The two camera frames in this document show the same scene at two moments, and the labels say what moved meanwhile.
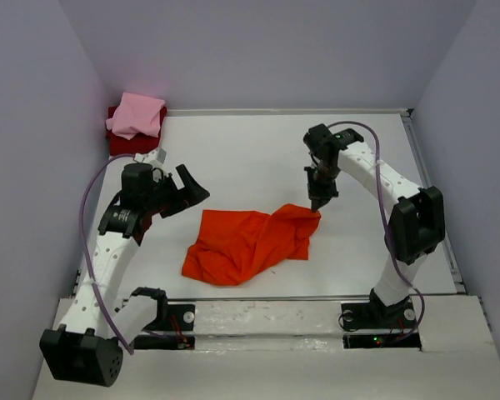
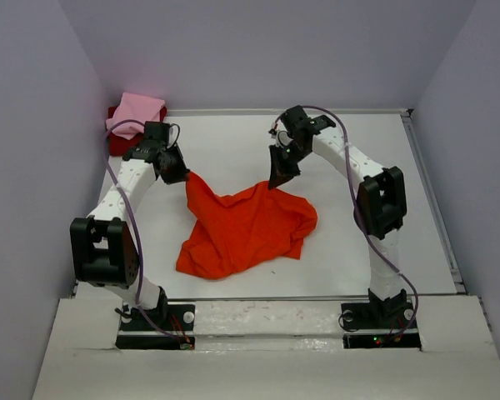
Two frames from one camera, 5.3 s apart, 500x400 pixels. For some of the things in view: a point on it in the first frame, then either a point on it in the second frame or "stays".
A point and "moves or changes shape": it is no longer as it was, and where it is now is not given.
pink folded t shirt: x=136 y=114 stays
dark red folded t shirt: x=140 y=143 stays
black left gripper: x=191 y=194 -> x=180 y=174
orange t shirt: x=232 y=245 moves or changes shape
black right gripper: x=318 y=196 -> x=279 y=172
